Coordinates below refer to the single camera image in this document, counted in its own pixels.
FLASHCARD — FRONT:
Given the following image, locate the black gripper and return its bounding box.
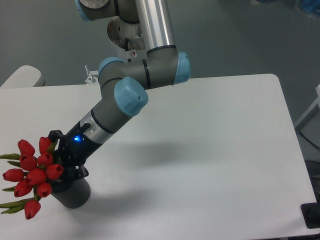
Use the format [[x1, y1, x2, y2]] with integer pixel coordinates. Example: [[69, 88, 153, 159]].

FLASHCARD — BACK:
[[48, 122, 102, 183]]

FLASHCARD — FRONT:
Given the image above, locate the red tulip bouquet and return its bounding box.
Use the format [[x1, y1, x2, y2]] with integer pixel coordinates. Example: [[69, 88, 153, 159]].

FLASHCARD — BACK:
[[0, 137, 65, 220]]

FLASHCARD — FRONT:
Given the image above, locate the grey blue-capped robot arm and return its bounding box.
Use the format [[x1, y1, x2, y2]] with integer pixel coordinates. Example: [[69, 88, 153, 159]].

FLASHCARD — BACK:
[[48, 0, 191, 183]]

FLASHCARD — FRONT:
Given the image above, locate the dark grey ribbed vase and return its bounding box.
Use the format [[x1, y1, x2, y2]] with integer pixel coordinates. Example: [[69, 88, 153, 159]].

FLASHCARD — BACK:
[[51, 178, 91, 209]]

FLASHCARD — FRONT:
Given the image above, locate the white chair armrest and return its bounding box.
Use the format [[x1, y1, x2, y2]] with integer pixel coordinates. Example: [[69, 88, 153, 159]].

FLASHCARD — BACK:
[[0, 65, 46, 89]]

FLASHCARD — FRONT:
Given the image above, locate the blue plastic bag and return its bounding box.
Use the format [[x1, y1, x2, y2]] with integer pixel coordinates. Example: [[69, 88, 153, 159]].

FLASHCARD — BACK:
[[294, 0, 320, 19]]

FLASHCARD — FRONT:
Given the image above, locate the black cable grommet box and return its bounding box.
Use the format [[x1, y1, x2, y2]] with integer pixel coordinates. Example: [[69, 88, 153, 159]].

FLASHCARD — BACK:
[[300, 202, 320, 229]]

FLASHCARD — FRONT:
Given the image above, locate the white furniture frame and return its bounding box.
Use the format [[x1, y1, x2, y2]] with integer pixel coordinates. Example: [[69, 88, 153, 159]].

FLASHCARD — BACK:
[[294, 85, 320, 132]]

